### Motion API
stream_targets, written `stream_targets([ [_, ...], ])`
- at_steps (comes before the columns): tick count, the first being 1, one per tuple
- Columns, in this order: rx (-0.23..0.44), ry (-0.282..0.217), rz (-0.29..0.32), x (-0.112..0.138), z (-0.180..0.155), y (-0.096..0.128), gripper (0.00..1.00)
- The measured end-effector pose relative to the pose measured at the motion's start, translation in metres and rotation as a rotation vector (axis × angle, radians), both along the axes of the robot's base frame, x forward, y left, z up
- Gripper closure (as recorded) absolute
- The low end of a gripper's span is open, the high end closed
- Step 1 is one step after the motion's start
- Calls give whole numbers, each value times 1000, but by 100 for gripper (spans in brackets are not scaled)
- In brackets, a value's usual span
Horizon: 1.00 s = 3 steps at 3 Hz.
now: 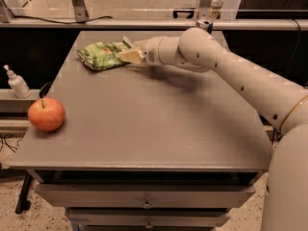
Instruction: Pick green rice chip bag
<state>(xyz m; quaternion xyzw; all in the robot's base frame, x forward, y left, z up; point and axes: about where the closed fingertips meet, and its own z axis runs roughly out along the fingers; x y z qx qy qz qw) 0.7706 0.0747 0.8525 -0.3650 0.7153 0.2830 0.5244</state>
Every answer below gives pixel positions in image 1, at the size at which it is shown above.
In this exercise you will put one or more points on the silver blue drink can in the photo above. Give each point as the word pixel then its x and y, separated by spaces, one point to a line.
pixel 205 24

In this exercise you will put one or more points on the grey drawer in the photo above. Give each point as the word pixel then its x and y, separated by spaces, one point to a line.
pixel 145 196
pixel 148 218

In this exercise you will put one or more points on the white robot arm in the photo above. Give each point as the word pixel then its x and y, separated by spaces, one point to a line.
pixel 284 104

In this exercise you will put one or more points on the top grey drawer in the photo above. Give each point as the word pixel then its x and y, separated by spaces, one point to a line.
pixel 145 196

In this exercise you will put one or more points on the green rice chip bag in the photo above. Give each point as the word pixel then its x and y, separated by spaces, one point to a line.
pixel 100 56

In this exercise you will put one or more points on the white pump bottle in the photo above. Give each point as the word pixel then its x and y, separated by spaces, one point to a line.
pixel 17 83

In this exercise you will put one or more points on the metal frame post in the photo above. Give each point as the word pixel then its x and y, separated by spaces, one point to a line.
pixel 205 0
pixel 80 11

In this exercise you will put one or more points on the red apple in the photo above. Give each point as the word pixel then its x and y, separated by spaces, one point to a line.
pixel 47 114

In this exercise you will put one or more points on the black table leg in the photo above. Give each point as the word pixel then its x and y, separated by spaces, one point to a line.
pixel 23 203

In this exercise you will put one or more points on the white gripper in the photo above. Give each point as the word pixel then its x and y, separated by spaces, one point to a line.
pixel 150 51

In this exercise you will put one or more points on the metal frame post right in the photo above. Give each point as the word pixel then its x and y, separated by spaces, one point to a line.
pixel 205 0

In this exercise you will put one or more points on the grey drawer cabinet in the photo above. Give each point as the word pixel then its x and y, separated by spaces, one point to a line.
pixel 140 125

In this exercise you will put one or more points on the metal frame post left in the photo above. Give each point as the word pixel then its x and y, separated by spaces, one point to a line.
pixel 80 11

